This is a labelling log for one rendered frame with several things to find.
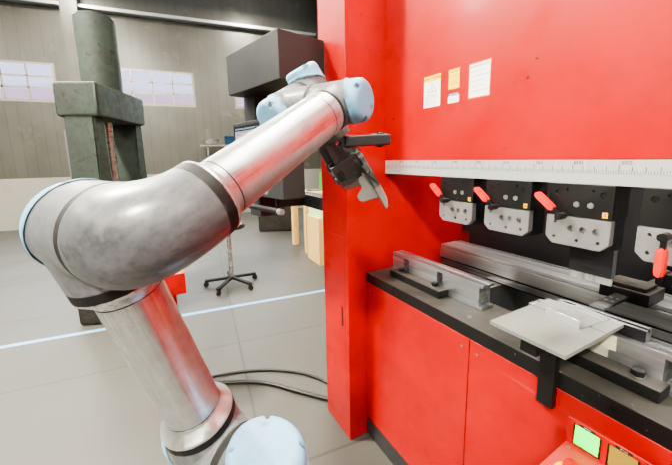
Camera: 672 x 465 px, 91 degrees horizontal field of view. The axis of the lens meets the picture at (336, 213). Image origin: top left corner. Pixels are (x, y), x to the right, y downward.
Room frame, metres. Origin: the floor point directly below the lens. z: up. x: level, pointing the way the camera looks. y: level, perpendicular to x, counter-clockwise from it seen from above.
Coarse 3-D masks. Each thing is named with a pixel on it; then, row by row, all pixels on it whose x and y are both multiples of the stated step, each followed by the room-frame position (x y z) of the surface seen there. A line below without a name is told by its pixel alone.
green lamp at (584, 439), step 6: (576, 426) 0.64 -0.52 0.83; (576, 432) 0.64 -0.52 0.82; (582, 432) 0.63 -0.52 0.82; (588, 432) 0.62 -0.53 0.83; (576, 438) 0.64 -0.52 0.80; (582, 438) 0.63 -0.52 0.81; (588, 438) 0.62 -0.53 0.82; (594, 438) 0.61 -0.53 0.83; (582, 444) 0.63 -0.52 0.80; (588, 444) 0.62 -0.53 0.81; (594, 444) 0.61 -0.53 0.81; (588, 450) 0.62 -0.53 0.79; (594, 450) 0.61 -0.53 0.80
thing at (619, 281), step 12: (624, 276) 0.99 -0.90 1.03; (600, 288) 0.97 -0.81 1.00; (612, 288) 0.95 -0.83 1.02; (624, 288) 0.93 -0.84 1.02; (636, 288) 0.91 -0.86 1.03; (648, 288) 0.90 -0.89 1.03; (660, 288) 0.92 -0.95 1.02; (600, 300) 0.89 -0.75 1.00; (612, 300) 0.89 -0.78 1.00; (624, 300) 0.89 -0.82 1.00; (636, 300) 0.90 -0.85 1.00; (648, 300) 0.87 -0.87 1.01; (660, 300) 0.91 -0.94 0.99
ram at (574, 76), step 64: (448, 0) 1.26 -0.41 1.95; (512, 0) 1.05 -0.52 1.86; (576, 0) 0.90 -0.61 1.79; (640, 0) 0.78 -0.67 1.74; (448, 64) 1.26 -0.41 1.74; (512, 64) 1.04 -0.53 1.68; (576, 64) 0.89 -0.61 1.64; (640, 64) 0.77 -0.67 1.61; (448, 128) 1.25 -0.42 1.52; (512, 128) 1.03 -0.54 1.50; (576, 128) 0.87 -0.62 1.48; (640, 128) 0.76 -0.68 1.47
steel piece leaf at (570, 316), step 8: (552, 312) 0.80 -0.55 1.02; (560, 312) 0.83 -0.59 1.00; (568, 312) 0.83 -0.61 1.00; (576, 312) 0.83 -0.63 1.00; (584, 312) 0.82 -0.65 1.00; (560, 320) 0.78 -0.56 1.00; (568, 320) 0.76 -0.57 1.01; (576, 320) 0.75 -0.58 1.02; (584, 320) 0.78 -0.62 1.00; (592, 320) 0.78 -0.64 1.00; (600, 320) 0.78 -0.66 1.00; (576, 328) 0.75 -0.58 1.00
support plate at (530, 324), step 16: (544, 304) 0.88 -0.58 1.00; (560, 304) 0.88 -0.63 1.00; (496, 320) 0.79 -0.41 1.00; (512, 320) 0.79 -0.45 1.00; (528, 320) 0.79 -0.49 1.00; (544, 320) 0.79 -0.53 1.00; (608, 320) 0.78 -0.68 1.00; (528, 336) 0.72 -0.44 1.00; (544, 336) 0.71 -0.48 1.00; (560, 336) 0.71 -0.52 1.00; (576, 336) 0.71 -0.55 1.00; (592, 336) 0.71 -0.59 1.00; (560, 352) 0.65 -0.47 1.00; (576, 352) 0.66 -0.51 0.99
